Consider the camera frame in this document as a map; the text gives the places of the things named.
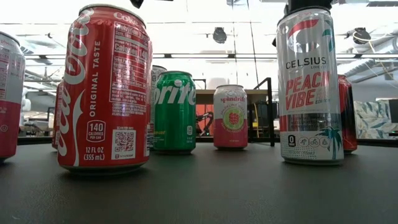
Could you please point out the tall silver Celsius can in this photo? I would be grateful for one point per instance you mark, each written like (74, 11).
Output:
(311, 109)
(157, 70)

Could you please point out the red Coca-Cola can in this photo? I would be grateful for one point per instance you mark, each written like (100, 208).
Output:
(349, 118)
(102, 93)
(55, 124)

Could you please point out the pink white Spindrift can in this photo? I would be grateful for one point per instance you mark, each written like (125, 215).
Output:
(230, 130)
(11, 93)

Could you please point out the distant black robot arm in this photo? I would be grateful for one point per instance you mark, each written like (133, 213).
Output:
(203, 117)

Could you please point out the wooden shelf black legs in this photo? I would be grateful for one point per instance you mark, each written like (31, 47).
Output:
(205, 96)

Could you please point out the orange panel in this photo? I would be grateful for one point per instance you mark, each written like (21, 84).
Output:
(202, 109)

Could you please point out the green Sprite can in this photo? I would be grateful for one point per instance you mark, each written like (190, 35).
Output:
(174, 118)

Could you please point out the leaf print fabric panel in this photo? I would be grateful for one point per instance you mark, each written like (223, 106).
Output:
(370, 119)

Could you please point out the black monitor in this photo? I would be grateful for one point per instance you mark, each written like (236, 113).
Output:
(394, 110)

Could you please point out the white robot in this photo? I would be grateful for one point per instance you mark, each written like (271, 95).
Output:
(26, 105)

